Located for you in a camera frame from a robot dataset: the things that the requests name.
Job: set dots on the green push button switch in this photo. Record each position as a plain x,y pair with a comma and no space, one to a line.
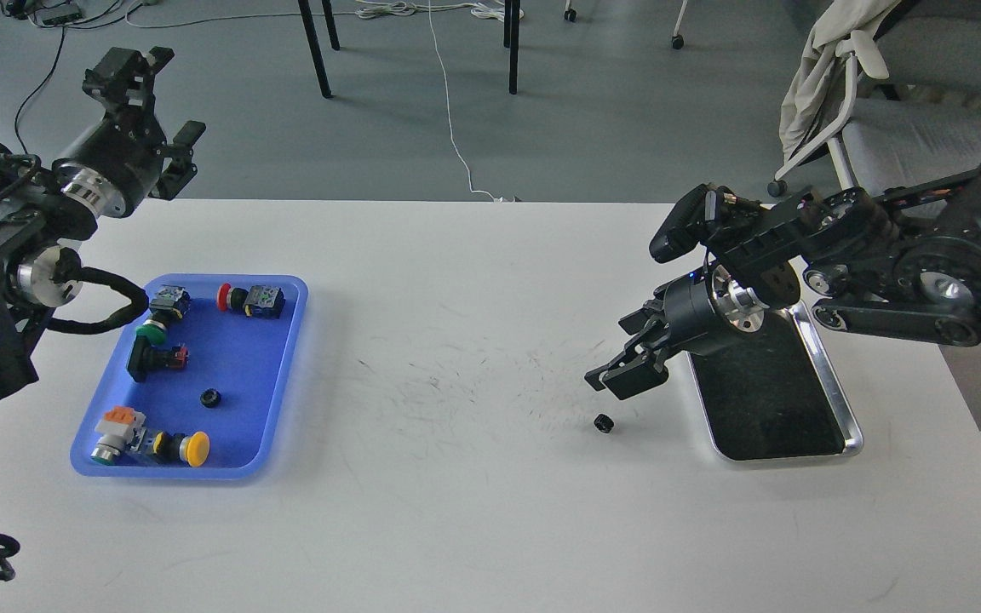
167,307

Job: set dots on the black table leg right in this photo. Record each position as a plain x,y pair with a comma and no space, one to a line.
511,41

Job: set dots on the black table leg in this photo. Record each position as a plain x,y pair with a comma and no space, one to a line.
511,41
313,41

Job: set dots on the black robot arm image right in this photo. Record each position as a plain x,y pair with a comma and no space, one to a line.
904,265

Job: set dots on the beige cloth on chair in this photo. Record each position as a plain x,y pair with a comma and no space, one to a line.
809,87

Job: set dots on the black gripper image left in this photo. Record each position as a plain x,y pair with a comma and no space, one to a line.
125,158

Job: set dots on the orange grey selector switch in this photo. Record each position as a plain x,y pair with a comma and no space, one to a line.
120,432

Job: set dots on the black table leg left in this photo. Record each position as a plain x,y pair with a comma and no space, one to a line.
313,41

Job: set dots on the grey office chair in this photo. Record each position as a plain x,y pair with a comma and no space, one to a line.
904,105

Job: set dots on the yellow push button switch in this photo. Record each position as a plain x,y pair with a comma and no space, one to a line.
162,447

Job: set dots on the silver metal tray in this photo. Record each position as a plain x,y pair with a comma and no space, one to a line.
776,397

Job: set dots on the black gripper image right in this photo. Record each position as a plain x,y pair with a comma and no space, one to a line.
701,312

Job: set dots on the blue plastic tray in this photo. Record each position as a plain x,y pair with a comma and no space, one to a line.
247,360

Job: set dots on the red push button switch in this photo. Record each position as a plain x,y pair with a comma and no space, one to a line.
259,301

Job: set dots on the black red switch block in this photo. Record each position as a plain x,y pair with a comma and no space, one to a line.
145,358

